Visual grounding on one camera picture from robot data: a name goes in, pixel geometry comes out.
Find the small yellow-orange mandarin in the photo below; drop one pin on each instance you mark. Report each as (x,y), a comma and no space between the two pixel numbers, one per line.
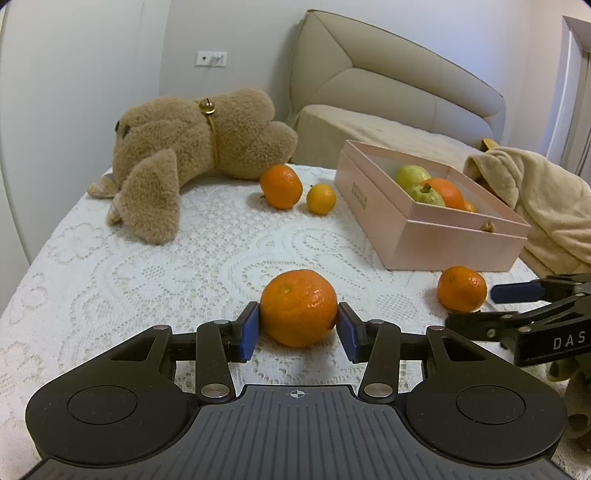
(321,198)

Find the white wall socket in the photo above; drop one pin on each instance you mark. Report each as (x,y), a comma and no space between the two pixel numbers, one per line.
(211,59)

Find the large orange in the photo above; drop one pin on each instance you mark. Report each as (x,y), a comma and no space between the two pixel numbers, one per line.
(447,191)

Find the white lace tablecloth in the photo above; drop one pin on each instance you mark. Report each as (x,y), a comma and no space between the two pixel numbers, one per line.
(184,277)

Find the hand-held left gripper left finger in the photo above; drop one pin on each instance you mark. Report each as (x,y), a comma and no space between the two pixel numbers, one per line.
(249,332)

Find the white door frame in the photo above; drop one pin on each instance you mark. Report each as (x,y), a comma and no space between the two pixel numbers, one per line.
(572,92)

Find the beige upholstered bed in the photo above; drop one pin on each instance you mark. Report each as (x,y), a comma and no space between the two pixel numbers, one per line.
(392,83)

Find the pink cardboard box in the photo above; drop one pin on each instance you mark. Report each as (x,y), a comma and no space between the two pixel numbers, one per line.
(397,230)

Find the yellow wooden thing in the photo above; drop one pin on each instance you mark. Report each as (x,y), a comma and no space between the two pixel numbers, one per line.
(487,144)

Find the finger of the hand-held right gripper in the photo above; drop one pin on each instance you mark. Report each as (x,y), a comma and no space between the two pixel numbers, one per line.
(480,325)
(517,292)

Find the round green guava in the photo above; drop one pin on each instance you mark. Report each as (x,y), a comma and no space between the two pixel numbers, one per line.
(411,175)

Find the large green guava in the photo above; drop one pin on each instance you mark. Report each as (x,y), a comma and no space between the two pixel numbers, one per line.
(427,196)

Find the brown plush bear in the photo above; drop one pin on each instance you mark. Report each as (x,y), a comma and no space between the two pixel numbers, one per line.
(184,138)

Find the beige fleece blanket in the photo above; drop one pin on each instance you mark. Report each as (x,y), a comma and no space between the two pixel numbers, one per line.
(549,203)

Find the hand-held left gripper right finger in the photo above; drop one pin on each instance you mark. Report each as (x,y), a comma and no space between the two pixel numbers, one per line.
(348,332)

